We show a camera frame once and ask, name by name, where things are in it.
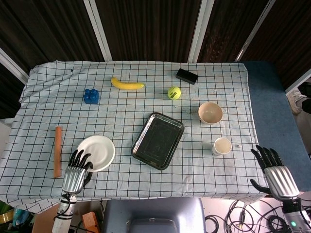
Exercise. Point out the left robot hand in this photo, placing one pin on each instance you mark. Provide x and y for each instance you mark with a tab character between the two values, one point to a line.
73	179

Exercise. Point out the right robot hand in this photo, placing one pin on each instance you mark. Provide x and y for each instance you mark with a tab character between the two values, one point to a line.
281	182

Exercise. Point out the white round plate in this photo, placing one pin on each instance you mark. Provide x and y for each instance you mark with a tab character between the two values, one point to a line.
99	150

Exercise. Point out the white paper cup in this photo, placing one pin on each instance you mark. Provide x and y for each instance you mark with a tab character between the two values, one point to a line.
222	146

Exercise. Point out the beige bowl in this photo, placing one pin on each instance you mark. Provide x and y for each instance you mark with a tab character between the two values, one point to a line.
210	113

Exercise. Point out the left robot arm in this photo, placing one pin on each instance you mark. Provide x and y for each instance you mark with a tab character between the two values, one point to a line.
63	218

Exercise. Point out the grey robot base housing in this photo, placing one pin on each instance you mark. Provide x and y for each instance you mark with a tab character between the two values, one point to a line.
153	211

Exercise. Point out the rectangular metal tray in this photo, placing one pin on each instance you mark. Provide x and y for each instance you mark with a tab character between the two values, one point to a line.
158	140

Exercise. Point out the orange wooden rod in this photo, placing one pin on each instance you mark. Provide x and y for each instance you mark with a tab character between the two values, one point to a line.
58	153

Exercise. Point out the orange box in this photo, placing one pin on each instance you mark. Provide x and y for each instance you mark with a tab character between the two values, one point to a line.
91	222

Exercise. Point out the white black-checked tablecloth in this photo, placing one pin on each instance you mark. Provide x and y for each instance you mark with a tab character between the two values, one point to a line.
121	184

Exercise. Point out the blue felt table cover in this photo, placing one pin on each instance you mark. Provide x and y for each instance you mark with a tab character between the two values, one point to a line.
272	116

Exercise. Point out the green yellow container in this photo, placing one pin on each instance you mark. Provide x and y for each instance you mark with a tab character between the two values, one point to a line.
5	213

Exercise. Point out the white sneaker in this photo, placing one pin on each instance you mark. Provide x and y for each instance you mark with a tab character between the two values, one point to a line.
295	102

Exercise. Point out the blue toy building block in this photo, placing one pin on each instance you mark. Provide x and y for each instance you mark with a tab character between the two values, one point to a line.
91	97

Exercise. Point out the yellow banana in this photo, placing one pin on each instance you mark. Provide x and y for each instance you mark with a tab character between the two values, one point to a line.
126	85

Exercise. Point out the yellow-green tennis ball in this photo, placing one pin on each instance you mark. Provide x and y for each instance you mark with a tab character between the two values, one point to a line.
174	93

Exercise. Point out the black rectangular box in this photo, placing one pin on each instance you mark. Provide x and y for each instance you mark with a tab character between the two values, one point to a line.
187	76

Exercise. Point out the white partition frame post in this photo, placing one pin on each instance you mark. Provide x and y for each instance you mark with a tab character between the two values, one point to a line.
98	30
13	65
200	30
298	85
253	31

